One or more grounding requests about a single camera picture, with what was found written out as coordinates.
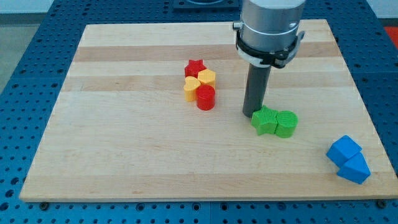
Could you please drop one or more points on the green star block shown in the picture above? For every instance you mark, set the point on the green star block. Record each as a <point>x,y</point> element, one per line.
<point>265,120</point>

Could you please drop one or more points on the light wooden board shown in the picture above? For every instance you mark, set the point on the light wooden board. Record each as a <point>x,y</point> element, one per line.
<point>121,130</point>

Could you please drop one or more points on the yellow heart block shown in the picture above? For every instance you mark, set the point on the yellow heart block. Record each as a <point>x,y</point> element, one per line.
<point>190,87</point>

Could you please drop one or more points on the green cylinder block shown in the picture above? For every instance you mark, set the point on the green cylinder block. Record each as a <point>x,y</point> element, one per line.
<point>287,122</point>

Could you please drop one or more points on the blue cube block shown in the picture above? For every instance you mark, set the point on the blue cube block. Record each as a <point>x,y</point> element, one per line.
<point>343,150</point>

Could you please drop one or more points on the yellow hexagon block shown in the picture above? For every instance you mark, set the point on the yellow hexagon block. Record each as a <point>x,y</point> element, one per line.
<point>207,77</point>

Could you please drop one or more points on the red star block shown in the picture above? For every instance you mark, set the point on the red star block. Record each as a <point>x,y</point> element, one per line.
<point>194,67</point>

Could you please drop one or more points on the red cylinder block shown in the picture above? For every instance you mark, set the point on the red cylinder block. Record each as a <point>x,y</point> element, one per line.
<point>205,97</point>

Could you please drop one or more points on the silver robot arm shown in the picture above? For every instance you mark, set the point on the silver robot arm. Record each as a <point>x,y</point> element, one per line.
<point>266,34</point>

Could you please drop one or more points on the blue triangular prism block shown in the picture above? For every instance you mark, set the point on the blue triangular prism block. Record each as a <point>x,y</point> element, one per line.
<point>355,169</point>

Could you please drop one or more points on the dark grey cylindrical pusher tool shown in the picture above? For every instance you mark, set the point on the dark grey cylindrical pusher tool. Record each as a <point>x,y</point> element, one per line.
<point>255,89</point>

